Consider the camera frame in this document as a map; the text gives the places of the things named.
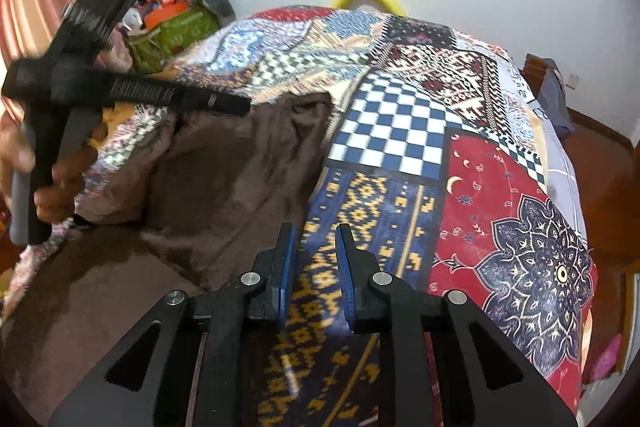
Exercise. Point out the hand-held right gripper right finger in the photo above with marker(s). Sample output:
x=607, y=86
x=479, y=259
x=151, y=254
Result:
x=347, y=272

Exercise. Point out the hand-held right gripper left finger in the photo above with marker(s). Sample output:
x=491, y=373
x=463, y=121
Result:
x=286, y=267

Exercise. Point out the brown pants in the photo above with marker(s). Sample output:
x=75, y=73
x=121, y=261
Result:
x=200, y=187

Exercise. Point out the person's left hand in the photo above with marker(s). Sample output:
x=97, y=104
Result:
x=62, y=189

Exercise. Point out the orange box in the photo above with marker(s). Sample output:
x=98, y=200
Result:
x=167, y=13

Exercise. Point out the green storage bag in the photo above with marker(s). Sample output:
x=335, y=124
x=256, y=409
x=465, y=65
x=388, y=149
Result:
x=175, y=34

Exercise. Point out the patchwork printed blanket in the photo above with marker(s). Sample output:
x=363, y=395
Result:
x=400, y=132

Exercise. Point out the grey garment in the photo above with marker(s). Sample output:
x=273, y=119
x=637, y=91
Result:
x=552, y=102

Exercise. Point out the pink cloth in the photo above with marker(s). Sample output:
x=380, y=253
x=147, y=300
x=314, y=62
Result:
x=606, y=359

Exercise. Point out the wooden chair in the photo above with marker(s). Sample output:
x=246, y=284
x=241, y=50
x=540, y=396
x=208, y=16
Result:
x=532, y=67

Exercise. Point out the white wall socket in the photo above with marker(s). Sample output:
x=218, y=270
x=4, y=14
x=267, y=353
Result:
x=572, y=82

